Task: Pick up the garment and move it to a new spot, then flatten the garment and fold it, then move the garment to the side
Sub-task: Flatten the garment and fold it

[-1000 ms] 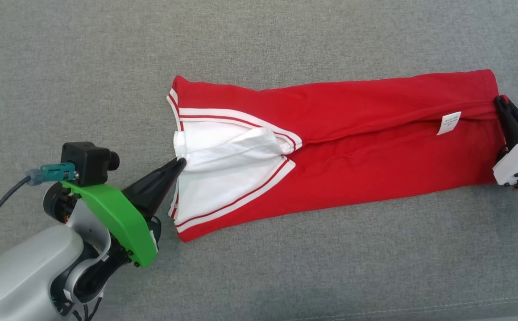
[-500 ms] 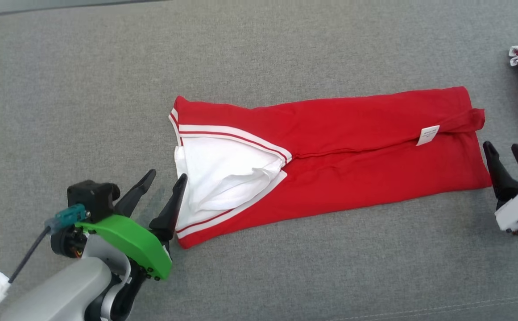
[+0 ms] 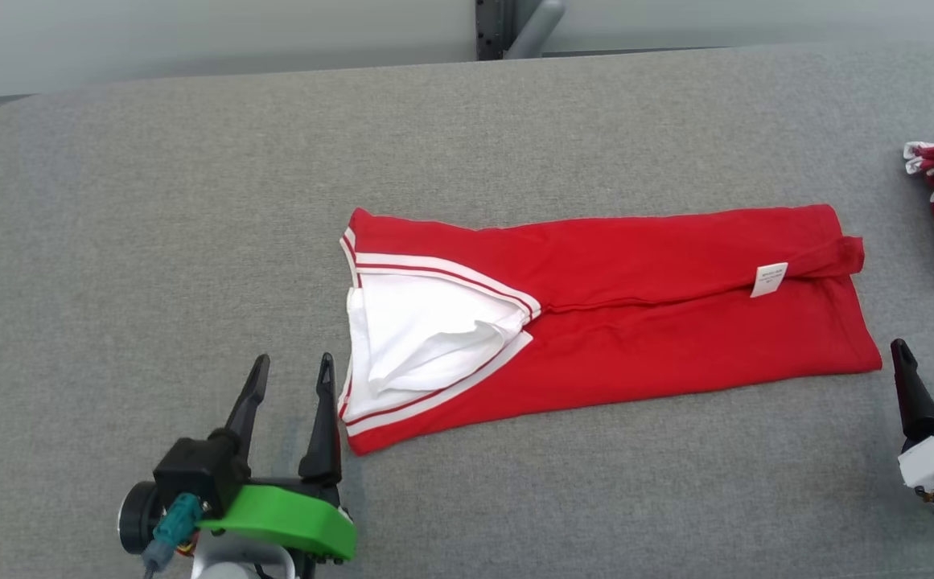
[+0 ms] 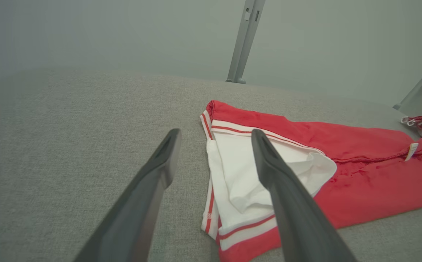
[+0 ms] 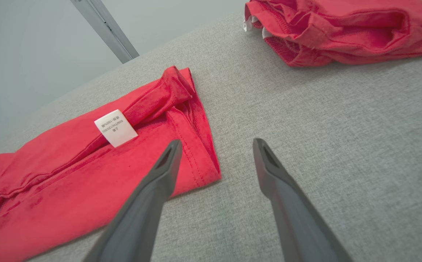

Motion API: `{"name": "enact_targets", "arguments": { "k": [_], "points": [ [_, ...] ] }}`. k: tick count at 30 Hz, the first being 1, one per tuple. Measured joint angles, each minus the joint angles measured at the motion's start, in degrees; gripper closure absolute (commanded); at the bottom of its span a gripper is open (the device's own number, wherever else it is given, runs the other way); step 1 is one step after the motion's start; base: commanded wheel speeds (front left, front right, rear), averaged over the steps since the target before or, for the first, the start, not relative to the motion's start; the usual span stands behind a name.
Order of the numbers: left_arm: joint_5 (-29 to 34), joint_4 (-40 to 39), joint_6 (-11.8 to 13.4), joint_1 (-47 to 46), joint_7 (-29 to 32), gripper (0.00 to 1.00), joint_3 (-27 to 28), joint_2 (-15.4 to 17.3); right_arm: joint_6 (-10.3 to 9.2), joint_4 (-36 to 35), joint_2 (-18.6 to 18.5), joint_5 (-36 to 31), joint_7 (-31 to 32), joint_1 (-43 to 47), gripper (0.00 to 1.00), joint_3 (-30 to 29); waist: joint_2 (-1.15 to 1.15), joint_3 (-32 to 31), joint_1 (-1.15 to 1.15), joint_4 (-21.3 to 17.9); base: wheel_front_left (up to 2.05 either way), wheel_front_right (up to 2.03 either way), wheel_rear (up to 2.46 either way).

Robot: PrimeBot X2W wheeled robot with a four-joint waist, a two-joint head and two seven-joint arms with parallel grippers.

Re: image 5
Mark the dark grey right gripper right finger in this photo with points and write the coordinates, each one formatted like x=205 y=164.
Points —
x=294 y=218

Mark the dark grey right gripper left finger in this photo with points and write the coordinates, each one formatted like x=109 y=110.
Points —
x=141 y=211

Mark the red white jersey top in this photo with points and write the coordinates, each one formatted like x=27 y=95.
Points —
x=69 y=182

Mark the red shorts white stripe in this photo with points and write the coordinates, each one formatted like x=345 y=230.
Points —
x=341 y=29

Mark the grey fabric sofa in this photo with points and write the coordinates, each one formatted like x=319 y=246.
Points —
x=323 y=120

